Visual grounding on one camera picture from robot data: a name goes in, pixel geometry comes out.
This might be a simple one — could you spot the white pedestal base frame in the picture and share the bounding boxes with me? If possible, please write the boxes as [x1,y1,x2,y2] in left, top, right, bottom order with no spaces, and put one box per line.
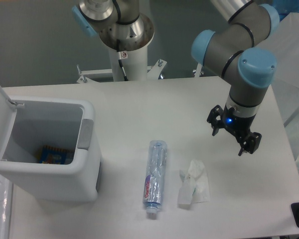
[76,59,205,84]

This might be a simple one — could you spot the crushed clear plastic bottle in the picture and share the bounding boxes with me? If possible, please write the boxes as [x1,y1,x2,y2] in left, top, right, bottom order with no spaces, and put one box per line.
[143,140,167,219]

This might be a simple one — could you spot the blue yellow snack bag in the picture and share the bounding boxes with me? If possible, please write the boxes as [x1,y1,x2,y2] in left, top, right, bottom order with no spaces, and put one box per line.
[38,145,68,164]

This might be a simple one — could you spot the white trash can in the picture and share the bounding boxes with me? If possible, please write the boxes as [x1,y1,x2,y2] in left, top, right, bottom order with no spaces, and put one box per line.
[0,96,101,202]

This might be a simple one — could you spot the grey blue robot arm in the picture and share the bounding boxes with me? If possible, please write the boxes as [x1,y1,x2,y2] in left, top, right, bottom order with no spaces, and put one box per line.
[72,0,280,154]

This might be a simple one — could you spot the black cable on pedestal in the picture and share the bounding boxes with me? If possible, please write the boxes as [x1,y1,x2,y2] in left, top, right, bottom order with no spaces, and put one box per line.
[116,38,129,82]

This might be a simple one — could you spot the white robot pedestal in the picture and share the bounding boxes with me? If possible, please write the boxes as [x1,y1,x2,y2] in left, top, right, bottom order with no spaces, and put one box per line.
[108,46,148,81]

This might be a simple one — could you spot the white trash can lid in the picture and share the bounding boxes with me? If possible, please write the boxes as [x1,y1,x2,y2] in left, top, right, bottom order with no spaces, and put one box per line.
[0,86,24,160]

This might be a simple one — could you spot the white paper wrapper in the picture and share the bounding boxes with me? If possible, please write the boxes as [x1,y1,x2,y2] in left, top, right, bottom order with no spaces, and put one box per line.
[177,159,210,209]

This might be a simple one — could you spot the clear bubble wrap sheet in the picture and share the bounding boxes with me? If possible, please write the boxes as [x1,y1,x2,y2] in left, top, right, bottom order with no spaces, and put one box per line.
[0,175,13,239]

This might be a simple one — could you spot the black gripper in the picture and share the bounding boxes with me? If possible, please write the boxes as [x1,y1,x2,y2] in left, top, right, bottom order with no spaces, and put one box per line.
[207,105,262,156]

